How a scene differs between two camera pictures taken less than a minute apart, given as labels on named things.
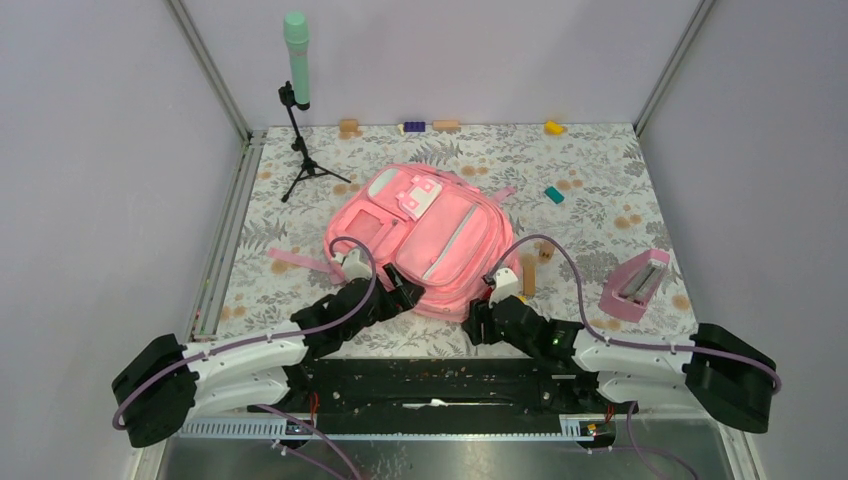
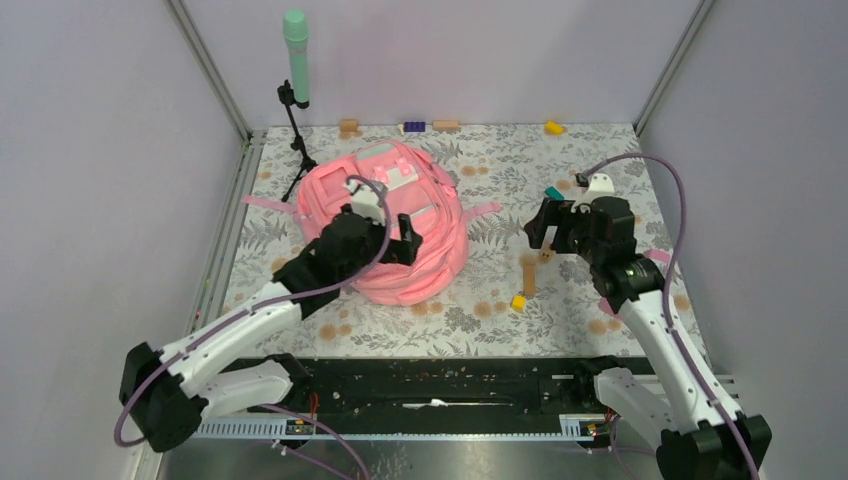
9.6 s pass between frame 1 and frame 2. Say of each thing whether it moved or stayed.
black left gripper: moved
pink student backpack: moved
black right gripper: moved
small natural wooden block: stayed
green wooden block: stayed
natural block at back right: stayed
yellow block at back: stayed
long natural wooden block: stayed
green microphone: stayed
